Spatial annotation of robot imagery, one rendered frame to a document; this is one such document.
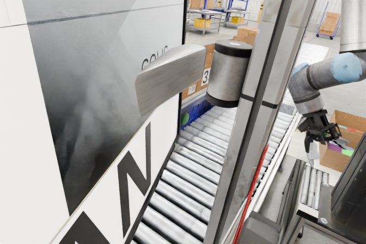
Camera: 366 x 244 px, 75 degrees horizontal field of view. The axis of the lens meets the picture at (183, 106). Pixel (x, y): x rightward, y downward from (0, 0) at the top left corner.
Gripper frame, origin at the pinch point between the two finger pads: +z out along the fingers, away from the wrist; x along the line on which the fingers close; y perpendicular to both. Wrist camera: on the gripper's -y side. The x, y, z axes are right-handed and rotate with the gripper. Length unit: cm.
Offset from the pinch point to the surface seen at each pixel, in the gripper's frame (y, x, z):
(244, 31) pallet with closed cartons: -717, 345, -140
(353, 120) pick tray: -62, 66, 20
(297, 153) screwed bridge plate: -36.1, 7.7, 10.3
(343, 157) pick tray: -21.7, 21.0, 15.5
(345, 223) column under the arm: 3.1, -5.5, 22.9
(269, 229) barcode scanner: 40, -41, -16
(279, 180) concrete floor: -123, 25, 66
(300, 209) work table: -4.5, -16.0, 15.5
